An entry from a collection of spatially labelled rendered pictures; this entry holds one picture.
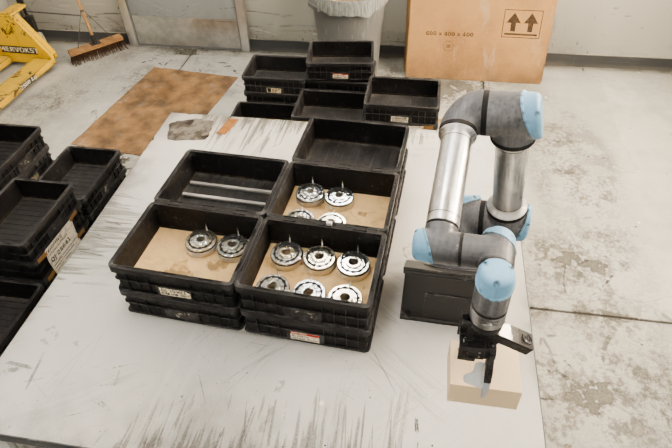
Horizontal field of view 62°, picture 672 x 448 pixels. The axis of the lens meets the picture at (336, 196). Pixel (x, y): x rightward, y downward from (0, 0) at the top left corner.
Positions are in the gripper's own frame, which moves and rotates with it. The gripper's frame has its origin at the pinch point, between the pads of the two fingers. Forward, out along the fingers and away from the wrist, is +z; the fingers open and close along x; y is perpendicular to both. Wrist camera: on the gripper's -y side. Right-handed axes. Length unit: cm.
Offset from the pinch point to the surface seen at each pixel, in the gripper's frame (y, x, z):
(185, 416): 77, 9, 26
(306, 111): 87, -196, 58
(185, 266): 90, -33, 13
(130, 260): 107, -30, 9
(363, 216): 37, -63, 13
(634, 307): -86, -105, 97
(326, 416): 38.6, 3.5, 26.2
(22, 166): 211, -111, 44
